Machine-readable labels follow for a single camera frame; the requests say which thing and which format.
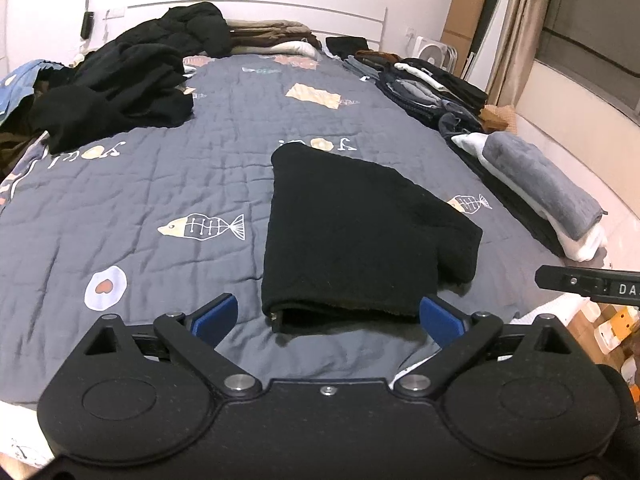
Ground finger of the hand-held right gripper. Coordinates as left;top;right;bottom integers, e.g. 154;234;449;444
534;265;608;302

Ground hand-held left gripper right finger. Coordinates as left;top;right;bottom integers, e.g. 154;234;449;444
394;295;577;400

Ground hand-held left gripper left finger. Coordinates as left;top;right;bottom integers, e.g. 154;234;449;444
80;293;263;401

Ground black fleece-lined jacket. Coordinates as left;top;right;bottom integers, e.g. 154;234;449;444
261;142;484;334

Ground row of folded clothes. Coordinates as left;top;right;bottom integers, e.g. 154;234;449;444
324;35;517;148

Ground pile of black clothes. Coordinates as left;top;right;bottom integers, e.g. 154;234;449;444
29;41;195;155

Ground stack of beige folded clothes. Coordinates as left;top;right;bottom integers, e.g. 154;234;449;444
224;18;322;52

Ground white printed bed sheet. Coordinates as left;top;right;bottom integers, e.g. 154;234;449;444
0;294;598;467

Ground white folded garment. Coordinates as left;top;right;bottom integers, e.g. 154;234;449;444
450;131;610;262

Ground cardboard box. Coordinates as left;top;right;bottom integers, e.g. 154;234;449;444
569;302;640;377

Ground grey folded fleece blanket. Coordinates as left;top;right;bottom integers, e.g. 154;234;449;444
476;131;607;242

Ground grey printed quilt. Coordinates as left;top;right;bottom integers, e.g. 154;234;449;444
0;52;613;407

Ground beige curtain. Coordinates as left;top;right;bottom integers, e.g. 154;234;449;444
486;0;559;109

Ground window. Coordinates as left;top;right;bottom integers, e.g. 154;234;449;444
531;0;640;117

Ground white box fan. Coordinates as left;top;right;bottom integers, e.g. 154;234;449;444
416;39;459;69

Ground brown garment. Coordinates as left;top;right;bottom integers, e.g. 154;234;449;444
0;129;47;177

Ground black flat panel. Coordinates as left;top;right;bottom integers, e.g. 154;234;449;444
469;0;508;67

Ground white pillow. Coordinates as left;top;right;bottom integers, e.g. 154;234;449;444
264;40;319;59

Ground black puffy coat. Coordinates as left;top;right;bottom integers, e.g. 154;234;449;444
94;2;234;59

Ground tall cardboard sheet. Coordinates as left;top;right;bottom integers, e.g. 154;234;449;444
441;0;502;69

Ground white bed headboard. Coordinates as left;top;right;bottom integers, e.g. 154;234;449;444
126;0;389;54

